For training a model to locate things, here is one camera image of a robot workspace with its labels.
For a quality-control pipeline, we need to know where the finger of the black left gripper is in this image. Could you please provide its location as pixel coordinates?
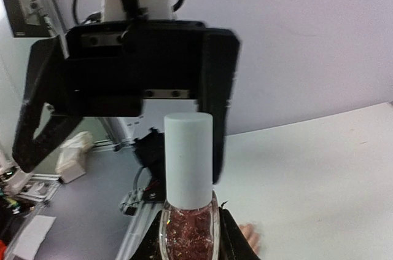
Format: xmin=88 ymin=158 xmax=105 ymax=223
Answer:
xmin=198 ymin=31 xmax=240 ymax=184

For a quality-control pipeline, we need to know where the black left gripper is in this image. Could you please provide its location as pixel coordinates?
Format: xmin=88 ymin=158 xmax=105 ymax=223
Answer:
xmin=12 ymin=20 xmax=206 ymax=173

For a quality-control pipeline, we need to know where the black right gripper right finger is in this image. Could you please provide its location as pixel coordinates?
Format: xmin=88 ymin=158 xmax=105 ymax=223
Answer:
xmin=219 ymin=204 xmax=260 ymax=260

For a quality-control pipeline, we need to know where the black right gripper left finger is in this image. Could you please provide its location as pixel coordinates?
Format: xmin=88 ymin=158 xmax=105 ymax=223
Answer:
xmin=130 ymin=211 xmax=162 ymax=260

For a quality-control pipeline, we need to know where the nail polish bottle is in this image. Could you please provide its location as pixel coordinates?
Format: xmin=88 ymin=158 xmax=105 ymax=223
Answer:
xmin=158 ymin=194 xmax=220 ymax=260

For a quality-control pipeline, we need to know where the white nail polish cap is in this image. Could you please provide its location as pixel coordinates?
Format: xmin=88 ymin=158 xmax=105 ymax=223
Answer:
xmin=164 ymin=112 xmax=213 ymax=210

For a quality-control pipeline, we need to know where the mannequin hand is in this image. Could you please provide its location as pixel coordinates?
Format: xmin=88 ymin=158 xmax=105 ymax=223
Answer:
xmin=239 ymin=223 xmax=260 ymax=254

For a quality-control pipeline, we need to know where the white tissue box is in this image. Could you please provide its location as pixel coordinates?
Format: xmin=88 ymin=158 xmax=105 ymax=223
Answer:
xmin=55 ymin=131 xmax=93 ymax=183

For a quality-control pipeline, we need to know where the background clutter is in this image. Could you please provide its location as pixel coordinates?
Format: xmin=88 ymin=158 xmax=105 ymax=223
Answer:
xmin=1 ymin=152 xmax=60 ymax=259

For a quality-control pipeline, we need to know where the white paper sheet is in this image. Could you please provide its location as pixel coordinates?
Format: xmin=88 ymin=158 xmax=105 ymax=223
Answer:
xmin=12 ymin=215 xmax=56 ymax=260

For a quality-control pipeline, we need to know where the black wall panel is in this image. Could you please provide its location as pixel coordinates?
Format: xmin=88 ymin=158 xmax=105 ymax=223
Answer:
xmin=1 ymin=0 xmax=57 ymax=38

